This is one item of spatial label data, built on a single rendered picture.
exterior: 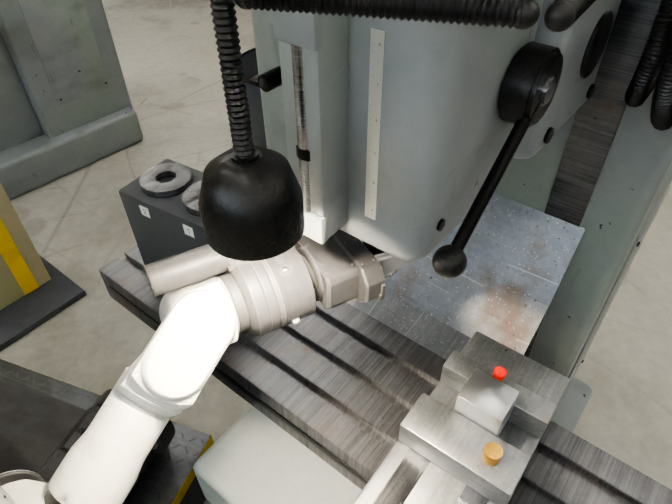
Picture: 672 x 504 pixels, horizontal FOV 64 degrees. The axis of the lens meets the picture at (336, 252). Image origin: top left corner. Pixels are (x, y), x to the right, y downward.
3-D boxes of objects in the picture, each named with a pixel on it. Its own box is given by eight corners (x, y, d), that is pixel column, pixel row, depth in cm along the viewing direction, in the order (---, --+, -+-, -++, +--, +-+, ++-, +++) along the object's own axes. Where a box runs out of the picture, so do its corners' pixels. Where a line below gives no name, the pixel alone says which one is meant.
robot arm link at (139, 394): (250, 312, 53) (175, 436, 51) (231, 302, 61) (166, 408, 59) (193, 279, 51) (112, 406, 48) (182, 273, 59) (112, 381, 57)
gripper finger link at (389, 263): (410, 260, 66) (367, 277, 63) (412, 240, 63) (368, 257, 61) (417, 268, 65) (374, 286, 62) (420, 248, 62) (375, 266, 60)
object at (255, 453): (364, 648, 76) (366, 626, 68) (200, 495, 92) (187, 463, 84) (515, 403, 105) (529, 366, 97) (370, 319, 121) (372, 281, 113)
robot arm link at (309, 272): (389, 259, 57) (286, 299, 52) (383, 319, 63) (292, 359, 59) (332, 197, 65) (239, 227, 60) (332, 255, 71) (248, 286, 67)
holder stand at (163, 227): (231, 311, 96) (212, 226, 83) (144, 268, 105) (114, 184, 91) (271, 271, 104) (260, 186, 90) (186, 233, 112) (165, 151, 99)
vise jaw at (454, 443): (504, 510, 64) (511, 496, 61) (397, 440, 70) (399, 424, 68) (524, 471, 67) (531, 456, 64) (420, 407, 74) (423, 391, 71)
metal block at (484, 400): (492, 446, 68) (502, 421, 64) (450, 420, 71) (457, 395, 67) (509, 416, 71) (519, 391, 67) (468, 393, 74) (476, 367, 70)
